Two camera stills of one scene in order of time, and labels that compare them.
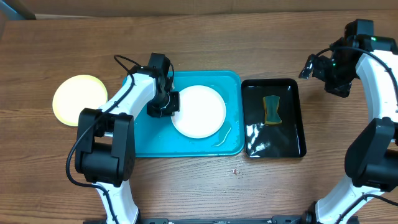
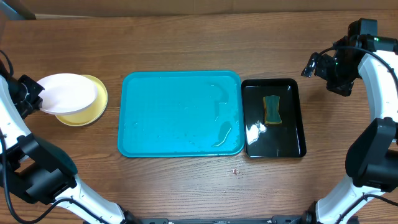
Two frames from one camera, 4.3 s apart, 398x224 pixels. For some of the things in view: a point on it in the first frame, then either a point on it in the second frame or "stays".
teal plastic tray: (155, 137) stays
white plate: (202, 112) to (67, 93)
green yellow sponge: (270, 110) stays
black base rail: (275, 219) stays
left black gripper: (175, 107) to (38, 89)
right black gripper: (342, 89) stays
